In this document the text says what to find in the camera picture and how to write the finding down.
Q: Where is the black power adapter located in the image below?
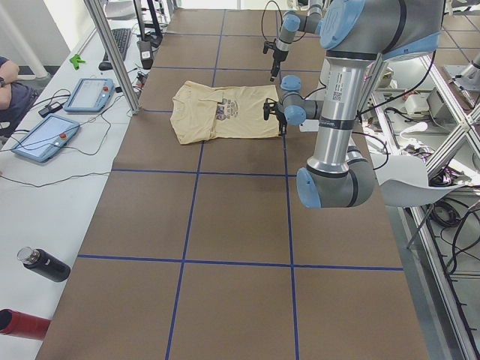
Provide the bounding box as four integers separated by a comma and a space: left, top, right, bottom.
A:
38, 102, 63, 118

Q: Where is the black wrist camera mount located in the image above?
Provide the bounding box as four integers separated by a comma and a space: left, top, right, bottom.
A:
263, 97, 278, 121
262, 40, 275, 54

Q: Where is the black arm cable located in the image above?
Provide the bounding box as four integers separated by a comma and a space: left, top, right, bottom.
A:
302, 70, 327, 101
259, 0, 305, 47

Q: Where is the far blue teach pendant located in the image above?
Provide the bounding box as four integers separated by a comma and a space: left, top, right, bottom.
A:
63, 78, 115, 113

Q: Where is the black computer mouse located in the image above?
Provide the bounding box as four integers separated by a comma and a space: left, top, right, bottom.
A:
98, 61, 113, 71

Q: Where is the black water bottle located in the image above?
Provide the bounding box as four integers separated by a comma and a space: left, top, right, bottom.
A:
17, 247, 71, 282

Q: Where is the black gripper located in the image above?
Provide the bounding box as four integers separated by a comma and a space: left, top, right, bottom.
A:
272, 101, 288, 136
269, 48, 287, 82

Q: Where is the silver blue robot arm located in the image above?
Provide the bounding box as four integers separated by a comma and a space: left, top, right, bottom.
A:
264, 0, 445, 209
262, 1, 325, 82

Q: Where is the near blue teach pendant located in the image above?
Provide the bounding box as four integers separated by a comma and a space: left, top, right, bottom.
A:
11, 114, 80, 163

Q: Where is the red water bottle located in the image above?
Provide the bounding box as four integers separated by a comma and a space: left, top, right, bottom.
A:
1, 309, 50, 341

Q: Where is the cream long-sleeve printed shirt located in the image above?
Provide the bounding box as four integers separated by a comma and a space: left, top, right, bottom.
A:
170, 81, 279, 145

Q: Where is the aluminium frame post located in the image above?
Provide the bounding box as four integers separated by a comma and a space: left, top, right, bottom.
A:
84, 0, 140, 115

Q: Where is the blue teach pendant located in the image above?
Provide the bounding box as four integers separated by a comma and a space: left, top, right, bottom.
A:
11, 114, 80, 163
63, 78, 115, 113

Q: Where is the green plastic clamp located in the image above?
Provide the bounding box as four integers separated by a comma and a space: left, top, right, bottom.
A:
69, 54, 86, 71

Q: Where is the white moulded chair shell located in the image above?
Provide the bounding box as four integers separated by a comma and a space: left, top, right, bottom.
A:
370, 154, 461, 208

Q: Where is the seated person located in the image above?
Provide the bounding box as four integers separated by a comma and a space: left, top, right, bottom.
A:
1, 56, 39, 138

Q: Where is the black keyboard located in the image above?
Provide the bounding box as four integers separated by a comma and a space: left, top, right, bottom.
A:
111, 28, 132, 60

